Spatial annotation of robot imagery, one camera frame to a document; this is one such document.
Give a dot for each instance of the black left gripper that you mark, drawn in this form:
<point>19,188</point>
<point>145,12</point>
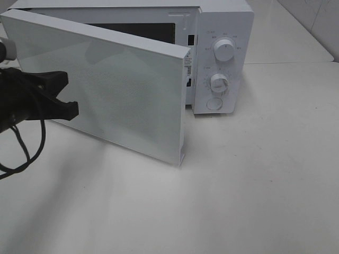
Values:
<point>29,96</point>

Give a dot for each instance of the white microwave door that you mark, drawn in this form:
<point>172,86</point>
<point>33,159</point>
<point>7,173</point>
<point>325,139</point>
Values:
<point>130,90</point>

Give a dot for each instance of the white warning label sticker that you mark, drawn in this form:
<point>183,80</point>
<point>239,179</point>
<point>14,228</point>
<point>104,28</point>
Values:
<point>188,60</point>

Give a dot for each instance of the white lower microwave knob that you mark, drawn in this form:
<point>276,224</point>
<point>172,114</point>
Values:
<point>218,83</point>

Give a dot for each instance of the white microwave knob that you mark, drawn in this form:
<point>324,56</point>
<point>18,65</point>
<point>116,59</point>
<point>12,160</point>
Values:
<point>224,50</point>
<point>218,83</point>

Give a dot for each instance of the white upper microwave knob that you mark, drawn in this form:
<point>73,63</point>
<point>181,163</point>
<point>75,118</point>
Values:
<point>224,50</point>

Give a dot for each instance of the white microwave oven body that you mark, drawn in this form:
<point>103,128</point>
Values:
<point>197,25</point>

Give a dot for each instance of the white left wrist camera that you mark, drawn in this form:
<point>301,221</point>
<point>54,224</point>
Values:
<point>8,50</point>

